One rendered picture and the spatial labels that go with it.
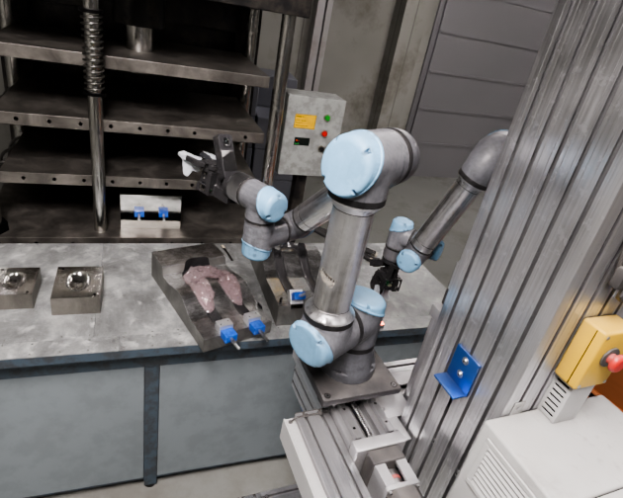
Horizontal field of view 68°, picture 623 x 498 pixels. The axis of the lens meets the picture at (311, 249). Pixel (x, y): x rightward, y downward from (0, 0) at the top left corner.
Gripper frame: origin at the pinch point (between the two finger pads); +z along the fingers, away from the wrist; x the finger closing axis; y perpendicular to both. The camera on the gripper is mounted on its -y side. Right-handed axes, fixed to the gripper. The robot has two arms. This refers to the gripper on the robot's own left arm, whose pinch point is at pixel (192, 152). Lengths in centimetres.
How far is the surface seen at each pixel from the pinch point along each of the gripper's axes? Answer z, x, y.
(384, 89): 213, 410, -22
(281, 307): -13, 40, 52
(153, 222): 77, 42, 58
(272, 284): 0, 47, 51
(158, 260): 32, 17, 53
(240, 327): -11, 23, 58
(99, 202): 84, 19, 50
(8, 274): 56, -25, 63
